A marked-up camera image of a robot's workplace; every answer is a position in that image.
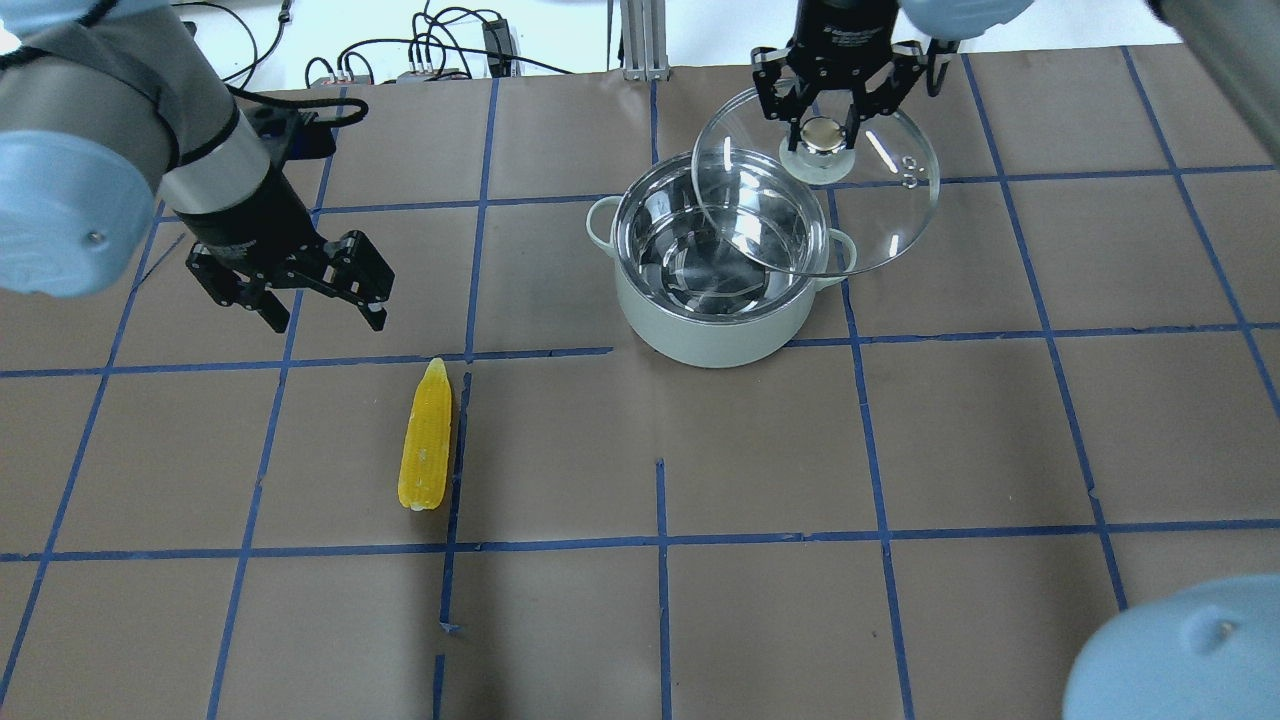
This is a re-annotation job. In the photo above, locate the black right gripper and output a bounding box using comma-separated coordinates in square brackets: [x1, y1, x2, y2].
[751, 1, 925, 151]

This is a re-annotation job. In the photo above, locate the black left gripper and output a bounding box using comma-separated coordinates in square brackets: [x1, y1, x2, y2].
[178, 165, 396, 334]

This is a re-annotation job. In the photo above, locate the glass pot lid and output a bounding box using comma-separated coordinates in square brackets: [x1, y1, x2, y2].
[691, 88, 942, 278]

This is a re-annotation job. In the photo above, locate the yellow corn cob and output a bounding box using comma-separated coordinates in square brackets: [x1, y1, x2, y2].
[397, 357, 454, 512]

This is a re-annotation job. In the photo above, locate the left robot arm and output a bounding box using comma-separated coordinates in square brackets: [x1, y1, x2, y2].
[1, 1, 396, 333]

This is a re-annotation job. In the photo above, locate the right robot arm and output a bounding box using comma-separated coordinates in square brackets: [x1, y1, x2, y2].
[660, 1, 1277, 719]

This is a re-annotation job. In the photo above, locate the pale green cooking pot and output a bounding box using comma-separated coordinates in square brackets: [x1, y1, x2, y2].
[585, 149, 858, 369]

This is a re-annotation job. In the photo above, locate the black power adapter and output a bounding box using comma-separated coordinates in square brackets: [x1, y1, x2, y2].
[483, 19, 515, 77]

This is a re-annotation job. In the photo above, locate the aluminium frame post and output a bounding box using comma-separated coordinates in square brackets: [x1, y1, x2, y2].
[618, 0, 671, 82]

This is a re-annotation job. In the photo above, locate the black cables bundle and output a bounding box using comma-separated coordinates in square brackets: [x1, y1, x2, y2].
[305, 0, 576, 88]

